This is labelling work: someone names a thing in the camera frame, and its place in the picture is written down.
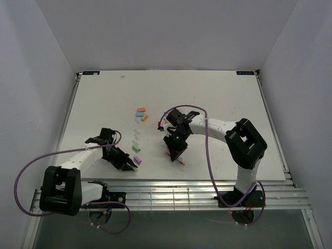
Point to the blue highlighter cap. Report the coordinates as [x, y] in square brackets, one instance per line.
[139, 114]

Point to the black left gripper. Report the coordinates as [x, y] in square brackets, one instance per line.
[124, 157]

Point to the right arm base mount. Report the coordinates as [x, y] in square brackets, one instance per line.
[254, 199]

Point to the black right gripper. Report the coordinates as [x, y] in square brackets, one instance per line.
[174, 148]

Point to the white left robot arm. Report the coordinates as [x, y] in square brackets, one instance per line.
[64, 192]

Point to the cream highlighter cap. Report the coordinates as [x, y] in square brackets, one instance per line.
[144, 117]

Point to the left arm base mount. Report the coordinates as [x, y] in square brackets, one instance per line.
[114, 201]

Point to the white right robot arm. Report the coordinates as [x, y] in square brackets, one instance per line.
[246, 145]

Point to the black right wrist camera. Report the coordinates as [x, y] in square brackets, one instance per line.
[175, 117]

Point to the green highlighter cap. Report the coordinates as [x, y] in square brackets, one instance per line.
[136, 148]

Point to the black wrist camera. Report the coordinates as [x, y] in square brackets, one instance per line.
[175, 117]
[107, 135]

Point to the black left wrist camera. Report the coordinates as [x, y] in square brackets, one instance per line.
[107, 135]

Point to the orange thin pen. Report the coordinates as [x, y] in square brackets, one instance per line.
[177, 160]

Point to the purple highlighter cap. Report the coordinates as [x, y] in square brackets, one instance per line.
[137, 160]

